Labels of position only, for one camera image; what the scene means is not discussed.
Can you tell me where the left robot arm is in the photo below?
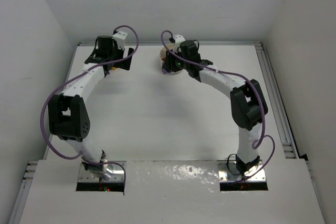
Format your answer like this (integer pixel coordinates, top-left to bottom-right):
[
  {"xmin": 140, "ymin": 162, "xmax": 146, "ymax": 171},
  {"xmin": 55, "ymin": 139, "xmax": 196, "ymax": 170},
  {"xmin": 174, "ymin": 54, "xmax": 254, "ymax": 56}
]
[{"xmin": 48, "ymin": 31, "xmax": 132, "ymax": 180}]

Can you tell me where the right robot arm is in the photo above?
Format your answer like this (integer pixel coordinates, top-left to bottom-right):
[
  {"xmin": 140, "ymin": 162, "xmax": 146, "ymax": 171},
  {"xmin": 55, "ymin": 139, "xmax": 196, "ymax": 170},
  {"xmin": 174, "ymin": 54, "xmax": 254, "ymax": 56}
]
[{"xmin": 162, "ymin": 35, "xmax": 268, "ymax": 175}]

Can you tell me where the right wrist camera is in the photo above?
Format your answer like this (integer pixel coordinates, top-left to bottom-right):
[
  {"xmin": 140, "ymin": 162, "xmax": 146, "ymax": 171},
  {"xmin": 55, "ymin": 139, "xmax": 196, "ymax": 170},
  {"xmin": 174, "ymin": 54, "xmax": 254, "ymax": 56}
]
[{"xmin": 172, "ymin": 35, "xmax": 185, "ymax": 53}]

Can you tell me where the white divided round container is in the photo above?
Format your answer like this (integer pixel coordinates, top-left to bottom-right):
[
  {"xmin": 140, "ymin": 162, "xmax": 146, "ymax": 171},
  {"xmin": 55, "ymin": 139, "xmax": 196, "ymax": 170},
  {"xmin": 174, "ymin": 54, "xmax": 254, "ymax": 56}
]
[{"xmin": 160, "ymin": 47, "xmax": 183, "ymax": 75}]

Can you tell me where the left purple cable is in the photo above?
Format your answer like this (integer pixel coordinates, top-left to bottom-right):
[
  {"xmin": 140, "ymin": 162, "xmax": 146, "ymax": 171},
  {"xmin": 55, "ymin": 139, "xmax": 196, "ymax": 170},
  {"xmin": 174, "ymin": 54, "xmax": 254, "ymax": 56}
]
[{"xmin": 39, "ymin": 25, "xmax": 139, "ymax": 183}]

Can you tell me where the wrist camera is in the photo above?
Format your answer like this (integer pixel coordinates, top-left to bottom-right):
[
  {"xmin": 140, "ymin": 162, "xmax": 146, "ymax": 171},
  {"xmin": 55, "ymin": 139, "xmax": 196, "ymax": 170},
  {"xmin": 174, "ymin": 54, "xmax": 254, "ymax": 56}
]
[
  {"xmin": 112, "ymin": 31, "xmax": 128, "ymax": 50},
  {"xmin": 172, "ymin": 35, "xmax": 185, "ymax": 53}
]

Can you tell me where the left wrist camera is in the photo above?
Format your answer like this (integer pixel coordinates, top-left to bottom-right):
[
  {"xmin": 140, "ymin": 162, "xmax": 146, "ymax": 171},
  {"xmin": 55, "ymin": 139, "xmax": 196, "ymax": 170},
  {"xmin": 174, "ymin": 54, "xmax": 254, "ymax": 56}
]
[{"xmin": 112, "ymin": 31, "xmax": 128, "ymax": 50}]

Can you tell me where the brown lego brick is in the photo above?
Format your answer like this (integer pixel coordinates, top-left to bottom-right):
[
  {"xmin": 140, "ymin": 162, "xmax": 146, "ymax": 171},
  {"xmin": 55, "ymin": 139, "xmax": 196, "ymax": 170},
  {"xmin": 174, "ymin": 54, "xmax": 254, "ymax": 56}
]
[{"xmin": 159, "ymin": 48, "xmax": 167, "ymax": 62}]

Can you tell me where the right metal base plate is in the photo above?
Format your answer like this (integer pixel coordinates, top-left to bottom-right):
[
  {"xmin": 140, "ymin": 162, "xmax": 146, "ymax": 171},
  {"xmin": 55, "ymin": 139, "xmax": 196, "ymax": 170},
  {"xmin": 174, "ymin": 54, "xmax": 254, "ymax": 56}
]
[{"xmin": 217, "ymin": 160, "xmax": 268, "ymax": 182}]

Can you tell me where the metal base plate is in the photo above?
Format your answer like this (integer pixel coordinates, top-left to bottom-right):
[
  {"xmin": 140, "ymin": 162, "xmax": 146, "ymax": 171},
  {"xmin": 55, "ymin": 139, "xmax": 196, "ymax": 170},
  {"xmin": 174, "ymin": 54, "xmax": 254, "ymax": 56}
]
[
  {"xmin": 78, "ymin": 162, "xmax": 126, "ymax": 183},
  {"xmin": 217, "ymin": 160, "xmax": 268, "ymax": 182}
]

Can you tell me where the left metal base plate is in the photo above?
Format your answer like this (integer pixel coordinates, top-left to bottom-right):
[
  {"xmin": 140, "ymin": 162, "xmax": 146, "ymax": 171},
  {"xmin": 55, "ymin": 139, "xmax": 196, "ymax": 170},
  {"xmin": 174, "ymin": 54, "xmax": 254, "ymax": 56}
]
[{"xmin": 78, "ymin": 162, "xmax": 126, "ymax": 183}]

